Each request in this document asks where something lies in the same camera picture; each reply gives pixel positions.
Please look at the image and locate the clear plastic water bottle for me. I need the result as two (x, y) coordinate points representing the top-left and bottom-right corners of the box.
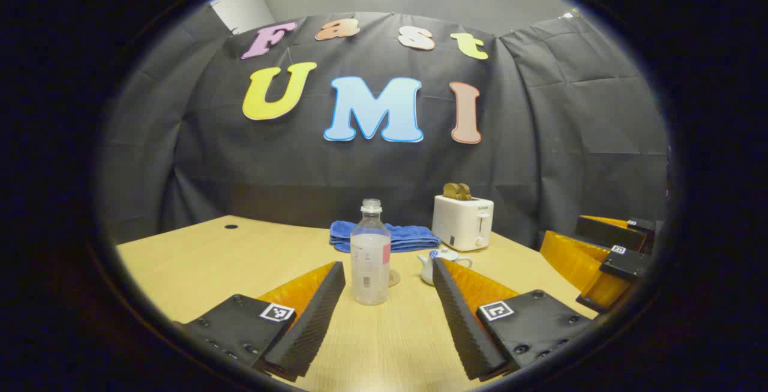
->
(350, 199), (392, 306)

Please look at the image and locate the black backdrop cloth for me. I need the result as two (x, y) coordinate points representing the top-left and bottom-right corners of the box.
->
(99, 5), (670, 249)

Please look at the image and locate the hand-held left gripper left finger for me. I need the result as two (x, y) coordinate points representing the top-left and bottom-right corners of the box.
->
(174, 261), (347, 382)

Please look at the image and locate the white blue patterned teacup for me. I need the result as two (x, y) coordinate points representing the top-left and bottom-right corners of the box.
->
(417, 253), (473, 286)

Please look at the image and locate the blue folded towel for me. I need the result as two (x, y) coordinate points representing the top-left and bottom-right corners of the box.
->
(329, 220), (442, 254)

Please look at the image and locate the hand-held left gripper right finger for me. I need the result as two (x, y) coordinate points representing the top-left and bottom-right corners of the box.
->
(432, 257), (598, 382)

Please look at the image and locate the white toaster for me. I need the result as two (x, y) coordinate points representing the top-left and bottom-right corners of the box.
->
(431, 194), (494, 252)

